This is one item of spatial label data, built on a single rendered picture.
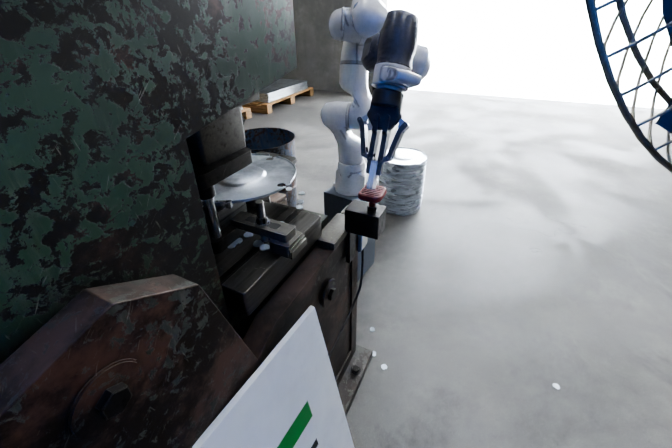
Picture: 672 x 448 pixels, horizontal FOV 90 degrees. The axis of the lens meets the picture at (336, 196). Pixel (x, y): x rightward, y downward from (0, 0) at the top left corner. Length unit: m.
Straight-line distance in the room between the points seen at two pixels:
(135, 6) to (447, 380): 1.35
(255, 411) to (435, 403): 0.78
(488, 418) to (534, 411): 0.16
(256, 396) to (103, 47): 0.58
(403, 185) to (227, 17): 1.67
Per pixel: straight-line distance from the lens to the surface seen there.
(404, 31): 0.85
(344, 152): 1.40
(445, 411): 1.36
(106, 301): 0.43
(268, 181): 0.87
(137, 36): 0.48
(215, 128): 0.73
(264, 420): 0.76
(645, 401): 1.67
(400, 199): 2.14
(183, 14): 0.52
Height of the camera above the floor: 1.16
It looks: 29 degrees down
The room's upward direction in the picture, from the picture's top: 1 degrees counter-clockwise
